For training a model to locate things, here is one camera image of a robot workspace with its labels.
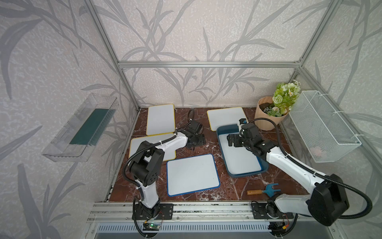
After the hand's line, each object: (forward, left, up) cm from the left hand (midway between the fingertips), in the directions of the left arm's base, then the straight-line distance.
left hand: (201, 141), depth 93 cm
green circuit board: (-43, +24, -7) cm, 50 cm away
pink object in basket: (-14, -57, +16) cm, 61 cm away
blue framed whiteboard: (-11, -23, -4) cm, 25 cm away
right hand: (-2, -19, +10) cm, 21 cm away
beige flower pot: (+28, -45, +8) cm, 53 cm away
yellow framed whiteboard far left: (+22, +31, -6) cm, 39 cm away
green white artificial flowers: (+18, -50, +23) cm, 58 cm away
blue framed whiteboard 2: (-18, +6, -7) cm, 20 cm away
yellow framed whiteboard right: (+28, -22, -7) cm, 36 cm away
